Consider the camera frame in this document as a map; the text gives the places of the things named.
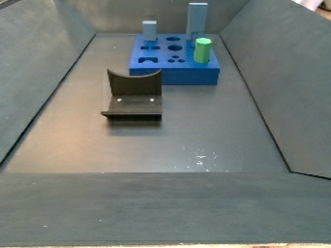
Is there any black curved fixture stand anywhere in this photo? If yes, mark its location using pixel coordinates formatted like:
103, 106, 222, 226
101, 70, 163, 119

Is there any blue shape-sorter base block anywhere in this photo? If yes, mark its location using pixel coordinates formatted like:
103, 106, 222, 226
128, 34, 220, 85

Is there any green hexagonal peg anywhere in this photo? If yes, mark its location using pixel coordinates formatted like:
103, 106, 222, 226
193, 38, 212, 63

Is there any short light-blue square peg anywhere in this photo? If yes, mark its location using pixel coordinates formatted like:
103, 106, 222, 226
143, 20, 157, 42

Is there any tall light-blue double peg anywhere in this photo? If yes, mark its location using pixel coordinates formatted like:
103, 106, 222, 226
185, 3, 208, 41

